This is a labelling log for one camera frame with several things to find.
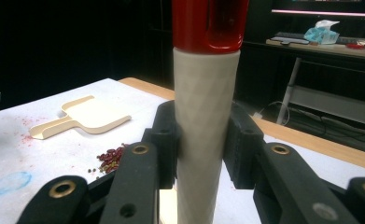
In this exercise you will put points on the blue tissue pack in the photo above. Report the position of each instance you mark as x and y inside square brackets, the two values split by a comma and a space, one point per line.
[321, 32]

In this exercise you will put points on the white desk leg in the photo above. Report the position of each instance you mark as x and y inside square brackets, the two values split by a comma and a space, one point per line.
[289, 90]

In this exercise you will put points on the cream plastic dustpan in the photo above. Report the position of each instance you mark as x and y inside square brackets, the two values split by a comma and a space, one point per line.
[93, 116]

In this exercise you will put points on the grey flat device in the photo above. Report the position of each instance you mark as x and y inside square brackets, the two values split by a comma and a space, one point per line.
[290, 40]

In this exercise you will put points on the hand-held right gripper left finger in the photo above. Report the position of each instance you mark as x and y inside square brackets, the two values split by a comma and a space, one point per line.
[166, 137]

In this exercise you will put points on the small red object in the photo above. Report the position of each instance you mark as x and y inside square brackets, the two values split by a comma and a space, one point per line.
[355, 46]

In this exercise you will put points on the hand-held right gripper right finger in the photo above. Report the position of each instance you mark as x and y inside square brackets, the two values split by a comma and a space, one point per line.
[241, 146]

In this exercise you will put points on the pile of red beans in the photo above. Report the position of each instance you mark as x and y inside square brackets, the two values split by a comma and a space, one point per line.
[111, 158]

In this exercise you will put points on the grey desk crossbar panel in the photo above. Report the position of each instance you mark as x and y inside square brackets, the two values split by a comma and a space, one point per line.
[335, 104]

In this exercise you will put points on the wooden desk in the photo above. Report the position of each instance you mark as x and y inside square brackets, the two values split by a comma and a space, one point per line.
[326, 49]

